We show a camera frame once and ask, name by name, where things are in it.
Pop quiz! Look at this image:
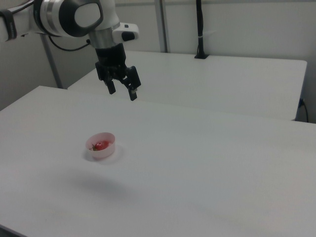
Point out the small white bowl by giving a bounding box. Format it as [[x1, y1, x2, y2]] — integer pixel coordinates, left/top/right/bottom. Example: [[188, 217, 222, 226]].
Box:
[[85, 132, 116, 159]]

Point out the aluminium frame post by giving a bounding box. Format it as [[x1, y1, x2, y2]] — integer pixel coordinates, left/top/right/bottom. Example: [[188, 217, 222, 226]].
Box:
[[155, 0, 171, 53], [40, 34, 63, 89]]

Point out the red strawberry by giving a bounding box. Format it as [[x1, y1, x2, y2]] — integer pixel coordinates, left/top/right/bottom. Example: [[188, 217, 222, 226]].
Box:
[[91, 140, 110, 151]]

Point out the black pole with base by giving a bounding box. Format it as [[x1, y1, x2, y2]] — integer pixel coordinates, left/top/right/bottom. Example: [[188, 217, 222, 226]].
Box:
[[194, 0, 210, 60]]

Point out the white table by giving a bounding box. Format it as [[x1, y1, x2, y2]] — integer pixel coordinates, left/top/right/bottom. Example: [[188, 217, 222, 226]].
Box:
[[67, 50, 308, 121]]

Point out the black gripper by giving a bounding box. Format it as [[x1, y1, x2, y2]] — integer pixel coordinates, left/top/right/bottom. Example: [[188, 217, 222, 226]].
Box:
[[95, 43, 142, 102]]

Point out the white zip tie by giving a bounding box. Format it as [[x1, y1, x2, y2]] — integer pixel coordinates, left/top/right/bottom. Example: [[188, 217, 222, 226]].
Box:
[[198, 30, 216, 39]]

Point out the black power cable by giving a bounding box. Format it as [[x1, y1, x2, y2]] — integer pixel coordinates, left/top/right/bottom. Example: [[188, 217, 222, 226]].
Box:
[[301, 98, 310, 122]]

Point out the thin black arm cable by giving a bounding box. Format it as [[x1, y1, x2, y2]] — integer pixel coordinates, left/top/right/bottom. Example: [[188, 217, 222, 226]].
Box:
[[47, 36, 91, 52]]

